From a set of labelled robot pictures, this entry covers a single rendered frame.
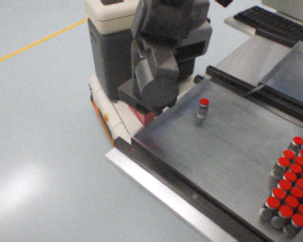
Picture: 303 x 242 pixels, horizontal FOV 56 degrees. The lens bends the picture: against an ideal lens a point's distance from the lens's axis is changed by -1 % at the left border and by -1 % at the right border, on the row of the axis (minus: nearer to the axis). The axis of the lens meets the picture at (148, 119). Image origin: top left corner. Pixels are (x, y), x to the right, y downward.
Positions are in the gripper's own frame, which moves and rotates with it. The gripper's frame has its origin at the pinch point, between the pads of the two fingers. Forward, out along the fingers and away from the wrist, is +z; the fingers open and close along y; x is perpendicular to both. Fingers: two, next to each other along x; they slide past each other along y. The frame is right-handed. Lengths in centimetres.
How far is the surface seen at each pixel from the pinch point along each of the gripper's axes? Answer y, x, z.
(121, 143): -0.4, -7.4, 0.4
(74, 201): -47, -3, 91
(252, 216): 27.3, -2.8, 1.9
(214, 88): 4.5, 19.9, 0.2
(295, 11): -1, 91, 7
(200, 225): 21.4, -10.1, 2.3
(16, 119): -122, 8, 92
